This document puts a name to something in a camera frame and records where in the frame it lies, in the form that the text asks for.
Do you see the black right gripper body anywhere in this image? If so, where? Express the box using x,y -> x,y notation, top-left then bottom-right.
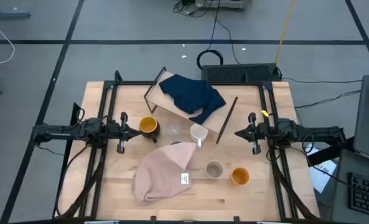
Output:
248,112 -> 268,156

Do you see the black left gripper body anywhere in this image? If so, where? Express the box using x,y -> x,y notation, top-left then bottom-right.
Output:
108,112 -> 131,154

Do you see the black mug with yellow inside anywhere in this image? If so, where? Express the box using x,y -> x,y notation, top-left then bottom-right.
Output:
139,116 -> 161,144

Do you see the orange cup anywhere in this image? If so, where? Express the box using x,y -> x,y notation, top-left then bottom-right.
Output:
230,167 -> 250,187

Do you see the small clear glass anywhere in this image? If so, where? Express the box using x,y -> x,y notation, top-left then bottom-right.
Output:
167,123 -> 182,138

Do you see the beige cup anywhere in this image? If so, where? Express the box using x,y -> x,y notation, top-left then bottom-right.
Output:
205,159 -> 225,180

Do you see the white mug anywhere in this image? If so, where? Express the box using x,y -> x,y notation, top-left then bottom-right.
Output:
189,123 -> 209,149

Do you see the pink cloth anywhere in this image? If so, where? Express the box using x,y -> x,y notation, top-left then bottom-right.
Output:
133,141 -> 198,205

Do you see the navy blue cloth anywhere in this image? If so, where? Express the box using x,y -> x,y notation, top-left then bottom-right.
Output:
158,73 -> 227,125

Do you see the wooden shelf with black legs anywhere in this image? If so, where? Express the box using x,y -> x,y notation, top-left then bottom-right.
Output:
143,67 -> 238,144

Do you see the black vented box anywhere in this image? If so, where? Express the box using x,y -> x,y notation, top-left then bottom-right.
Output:
201,63 -> 280,83

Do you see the white paper sheet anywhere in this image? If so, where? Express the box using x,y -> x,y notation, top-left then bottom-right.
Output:
305,143 -> 337,194

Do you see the grey laptop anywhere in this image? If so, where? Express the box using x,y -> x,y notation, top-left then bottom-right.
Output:
353,74 -> 369,164

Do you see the black keyboard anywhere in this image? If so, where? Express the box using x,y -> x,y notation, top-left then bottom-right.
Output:
347,172 -> 369,220

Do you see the grey equipment cart base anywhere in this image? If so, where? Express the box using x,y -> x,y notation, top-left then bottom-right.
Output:
195,0 -> 253,12

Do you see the grey metal table foot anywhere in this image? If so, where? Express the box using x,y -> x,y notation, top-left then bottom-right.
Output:
0,0 -> 31,19

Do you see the coiled black cable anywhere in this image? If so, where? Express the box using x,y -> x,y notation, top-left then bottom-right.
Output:
196,0 -> 224,70

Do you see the thin black floor cable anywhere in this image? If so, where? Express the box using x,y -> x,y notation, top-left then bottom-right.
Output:
215,18 -> 241,65

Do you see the yellow cable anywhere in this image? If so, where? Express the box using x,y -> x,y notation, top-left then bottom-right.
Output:
274,0 -> 297,66

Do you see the white cable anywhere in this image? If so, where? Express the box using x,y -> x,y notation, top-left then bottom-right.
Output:
0,9 -> 16,66

